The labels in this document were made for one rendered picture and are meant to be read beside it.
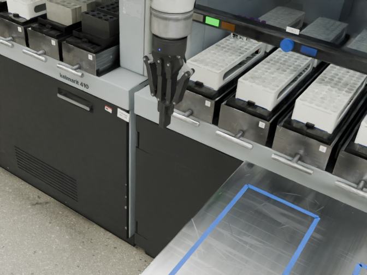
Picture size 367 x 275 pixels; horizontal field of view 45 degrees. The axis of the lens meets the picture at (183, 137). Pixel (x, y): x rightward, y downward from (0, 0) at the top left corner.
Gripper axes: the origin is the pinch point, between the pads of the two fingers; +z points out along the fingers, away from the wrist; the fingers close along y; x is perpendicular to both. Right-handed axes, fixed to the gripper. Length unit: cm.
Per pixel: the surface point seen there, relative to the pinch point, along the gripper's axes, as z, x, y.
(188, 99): 1.8, -11.9, 1.0
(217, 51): -6.2, -27.4, 2.2
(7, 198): 80, -7, 83
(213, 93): -1.7, -13.6, -5.2
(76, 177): 52, -12, 46
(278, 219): -1.8, 18.0, -36.9
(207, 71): -6.0, -15.5, -1.8
